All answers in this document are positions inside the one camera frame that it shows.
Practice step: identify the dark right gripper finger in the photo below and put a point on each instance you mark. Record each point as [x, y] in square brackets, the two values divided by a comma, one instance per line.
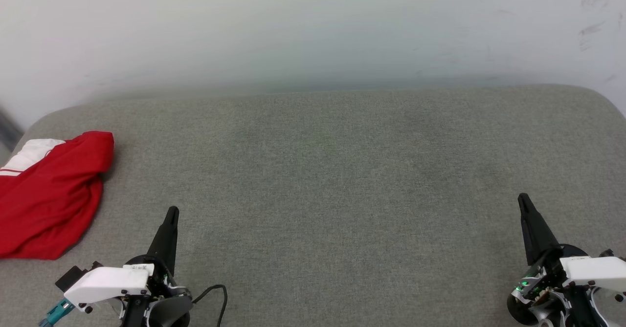
[530, 241]
[544, 236]

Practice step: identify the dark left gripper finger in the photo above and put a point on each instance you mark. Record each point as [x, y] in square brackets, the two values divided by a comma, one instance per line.
[171, 249]
[160, 244]

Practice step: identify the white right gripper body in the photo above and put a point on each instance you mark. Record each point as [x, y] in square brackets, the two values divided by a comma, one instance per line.
[592, 272]

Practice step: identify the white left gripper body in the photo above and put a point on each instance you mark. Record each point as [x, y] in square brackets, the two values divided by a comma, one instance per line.
[107, 283]

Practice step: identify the red Bulls basketball jersey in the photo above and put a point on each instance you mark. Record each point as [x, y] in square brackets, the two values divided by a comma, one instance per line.
[49, 205]

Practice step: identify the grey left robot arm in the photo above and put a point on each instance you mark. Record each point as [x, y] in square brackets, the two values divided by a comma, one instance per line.
[166, 313]

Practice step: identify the grey fabric sofa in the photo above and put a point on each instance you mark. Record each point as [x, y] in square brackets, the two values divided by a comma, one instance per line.
[313, 195]

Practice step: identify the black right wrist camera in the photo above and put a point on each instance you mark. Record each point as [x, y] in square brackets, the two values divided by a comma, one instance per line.
[611, 254]

